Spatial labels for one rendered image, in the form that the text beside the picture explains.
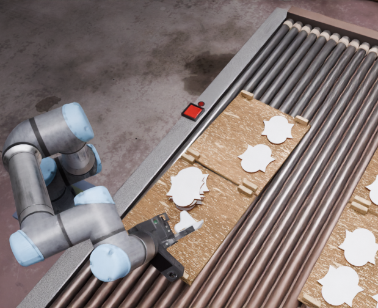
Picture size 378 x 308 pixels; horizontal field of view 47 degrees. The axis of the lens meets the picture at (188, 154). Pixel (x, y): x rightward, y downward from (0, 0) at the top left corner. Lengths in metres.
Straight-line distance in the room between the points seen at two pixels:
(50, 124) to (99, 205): 0.37
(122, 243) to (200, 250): 0.66
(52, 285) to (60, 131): 0.62
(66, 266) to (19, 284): 1.14
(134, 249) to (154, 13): 3.34
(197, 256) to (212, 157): 0.42
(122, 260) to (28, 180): 0.31
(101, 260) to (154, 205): 0.77
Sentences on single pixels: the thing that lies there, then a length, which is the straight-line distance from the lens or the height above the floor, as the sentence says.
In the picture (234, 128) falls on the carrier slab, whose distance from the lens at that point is 1.83.
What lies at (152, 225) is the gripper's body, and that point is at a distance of 1.07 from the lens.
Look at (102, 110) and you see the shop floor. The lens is 3.32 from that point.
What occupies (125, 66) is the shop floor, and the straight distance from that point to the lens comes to 3.62.
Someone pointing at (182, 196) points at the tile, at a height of 1.01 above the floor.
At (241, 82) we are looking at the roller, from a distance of 2.05.
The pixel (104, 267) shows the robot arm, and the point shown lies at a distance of 0.90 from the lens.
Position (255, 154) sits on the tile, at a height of 0.95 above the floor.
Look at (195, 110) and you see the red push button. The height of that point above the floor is 0.93.
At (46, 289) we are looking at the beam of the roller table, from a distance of 1.63.
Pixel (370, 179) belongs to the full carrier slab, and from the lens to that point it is 1.76.
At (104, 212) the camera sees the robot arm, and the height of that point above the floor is 1.57.
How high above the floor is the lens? 2.34
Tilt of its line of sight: 53 degrees down
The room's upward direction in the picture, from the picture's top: 8 degrees counter-clockwise
